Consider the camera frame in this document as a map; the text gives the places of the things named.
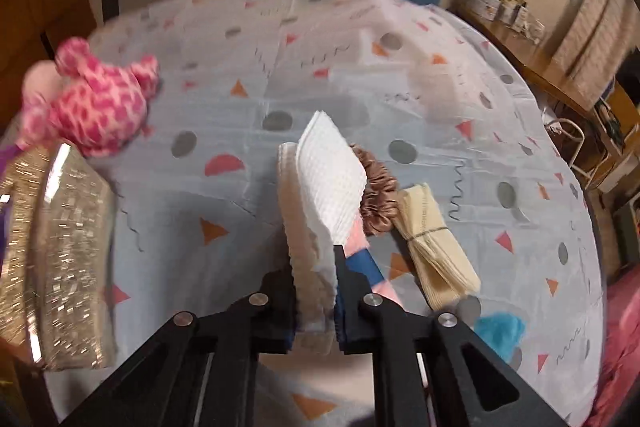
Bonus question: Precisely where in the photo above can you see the blue elephant plush toy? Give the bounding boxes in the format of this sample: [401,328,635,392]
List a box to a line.
[473,312,526,362]

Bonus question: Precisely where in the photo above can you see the cream cloth bundle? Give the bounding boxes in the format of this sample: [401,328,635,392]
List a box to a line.
[393,183,480,311]

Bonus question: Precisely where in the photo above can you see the brown satin scrunchie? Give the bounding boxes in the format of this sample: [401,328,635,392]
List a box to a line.
[350,144,399,236]

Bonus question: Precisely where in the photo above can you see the white towel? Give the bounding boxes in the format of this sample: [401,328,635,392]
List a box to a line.
[278,110,367,334]

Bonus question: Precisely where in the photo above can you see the ornate gold tissue box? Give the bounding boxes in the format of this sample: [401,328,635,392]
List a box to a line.
[1,141,115,371]

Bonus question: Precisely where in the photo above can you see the pink spotted plush toy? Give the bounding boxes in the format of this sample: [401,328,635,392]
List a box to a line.
[16,37,160,157]

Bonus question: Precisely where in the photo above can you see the wooden side desk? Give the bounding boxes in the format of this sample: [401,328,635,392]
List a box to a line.
[452,5,592,118]

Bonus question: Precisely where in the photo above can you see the tin cans on desk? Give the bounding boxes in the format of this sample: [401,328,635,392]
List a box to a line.
[468,0,546,44]

